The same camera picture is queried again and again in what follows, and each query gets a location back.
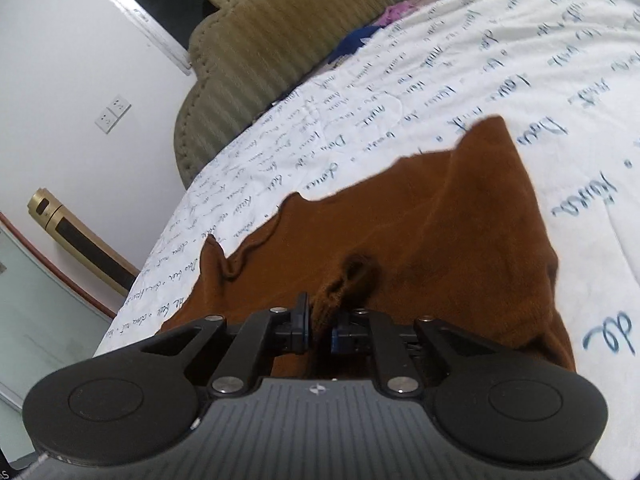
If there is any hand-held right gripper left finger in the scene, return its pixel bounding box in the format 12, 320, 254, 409
137, 292, 314, 397

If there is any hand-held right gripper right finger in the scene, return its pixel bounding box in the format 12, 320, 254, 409
331, 307, 507, 397

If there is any brown knit sweater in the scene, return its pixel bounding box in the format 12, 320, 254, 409
157, 116, 577, 382

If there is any gold tower fan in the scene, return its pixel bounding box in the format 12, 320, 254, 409
27, 187, 142, 297

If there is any red-trimmed glass panel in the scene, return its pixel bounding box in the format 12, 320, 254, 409
0, 211, 117, 320

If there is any olive ribbed scalloped headboard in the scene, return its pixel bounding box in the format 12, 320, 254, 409
174, 0, 431, 192

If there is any white script-printed quilt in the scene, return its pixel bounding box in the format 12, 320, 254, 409
92, 0, 640, 480

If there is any dark blue cloth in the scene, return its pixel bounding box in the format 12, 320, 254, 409
329, 25, 382, 64

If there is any purple cloth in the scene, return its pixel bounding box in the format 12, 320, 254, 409
374, 0, 419, 29

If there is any white window frame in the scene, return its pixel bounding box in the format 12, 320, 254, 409
79, 0, 195, 77

